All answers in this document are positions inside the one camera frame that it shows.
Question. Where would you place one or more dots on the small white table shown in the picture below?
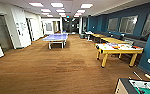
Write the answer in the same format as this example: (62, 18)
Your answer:
(88, 33)

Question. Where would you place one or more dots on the blue ping-pong table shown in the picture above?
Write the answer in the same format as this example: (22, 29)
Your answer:
(56, 37)

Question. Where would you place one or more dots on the yellow white-topped game table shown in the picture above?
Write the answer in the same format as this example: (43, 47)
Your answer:
(119, 50)

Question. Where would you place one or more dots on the interior glass window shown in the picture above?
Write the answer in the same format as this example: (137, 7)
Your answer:
(113, 24)
(128, 25)
(149, 24)

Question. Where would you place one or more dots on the green foosball table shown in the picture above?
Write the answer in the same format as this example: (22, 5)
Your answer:
(137, 87)

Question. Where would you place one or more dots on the grey elevator door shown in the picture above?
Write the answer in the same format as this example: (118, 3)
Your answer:
(1, 31)

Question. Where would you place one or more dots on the white wall outlet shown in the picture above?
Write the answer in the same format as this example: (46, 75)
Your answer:
(149, 61)

